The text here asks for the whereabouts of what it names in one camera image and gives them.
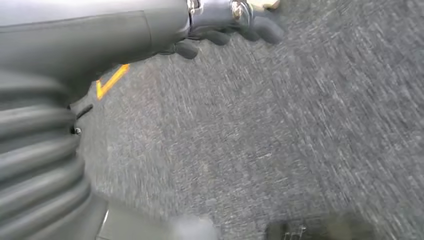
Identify dark robot foot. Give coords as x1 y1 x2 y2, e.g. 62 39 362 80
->
264 216 377 240

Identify yellow floor tape marking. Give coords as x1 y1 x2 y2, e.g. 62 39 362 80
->
96 63 131 101

